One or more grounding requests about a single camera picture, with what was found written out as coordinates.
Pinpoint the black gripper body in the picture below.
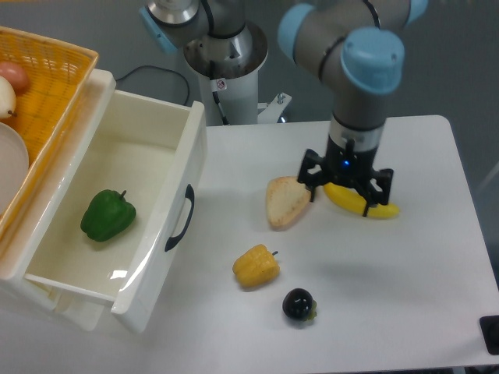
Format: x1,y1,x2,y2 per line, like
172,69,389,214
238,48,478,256
323,137,378,191

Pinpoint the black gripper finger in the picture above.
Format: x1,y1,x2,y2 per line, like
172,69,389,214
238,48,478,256
356,168,394,217
297,149,331,203

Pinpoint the green bell pepper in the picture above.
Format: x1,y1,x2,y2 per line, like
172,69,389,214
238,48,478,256
80,189,136,242

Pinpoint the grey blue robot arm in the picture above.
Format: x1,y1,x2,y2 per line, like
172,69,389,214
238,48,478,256
140,1,427,218

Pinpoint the yellow bell pepper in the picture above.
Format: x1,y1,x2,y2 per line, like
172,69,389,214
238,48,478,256
232,244,281,291

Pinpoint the white open upper drawer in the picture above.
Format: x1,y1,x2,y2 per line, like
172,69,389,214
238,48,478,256
25,91,207,333

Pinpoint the white drawer cabinet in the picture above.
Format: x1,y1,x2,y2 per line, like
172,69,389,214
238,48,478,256
1,69,115,331

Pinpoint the yellow banana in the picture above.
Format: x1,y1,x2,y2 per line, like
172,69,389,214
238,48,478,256
323,183,400,219

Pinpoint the toasted bread slice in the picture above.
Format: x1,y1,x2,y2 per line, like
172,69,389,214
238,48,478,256
265,176,311,230

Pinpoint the dark purple mangosteen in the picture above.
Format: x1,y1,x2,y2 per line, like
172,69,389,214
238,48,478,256
281,288,317,323

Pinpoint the black device at edge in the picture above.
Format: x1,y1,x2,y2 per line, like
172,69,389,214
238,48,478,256
479,315,499,355

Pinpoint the orange woven basket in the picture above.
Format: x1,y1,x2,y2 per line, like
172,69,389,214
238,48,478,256
1,26,99,236

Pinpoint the white plate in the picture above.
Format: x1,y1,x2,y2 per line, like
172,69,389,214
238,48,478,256
0,123,29,214

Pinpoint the red onion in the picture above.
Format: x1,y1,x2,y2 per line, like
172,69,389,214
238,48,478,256
0,62,30,93

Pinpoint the white onion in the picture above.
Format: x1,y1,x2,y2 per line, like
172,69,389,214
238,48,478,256
0,76,16,119

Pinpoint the black drawer handle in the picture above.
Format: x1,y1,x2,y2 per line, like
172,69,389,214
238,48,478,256
164,184,196,252

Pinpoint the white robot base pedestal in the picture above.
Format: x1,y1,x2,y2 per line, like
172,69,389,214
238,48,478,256
183,21,292,126

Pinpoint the black cable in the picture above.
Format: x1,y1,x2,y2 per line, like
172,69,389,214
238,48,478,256
115,65,191,106

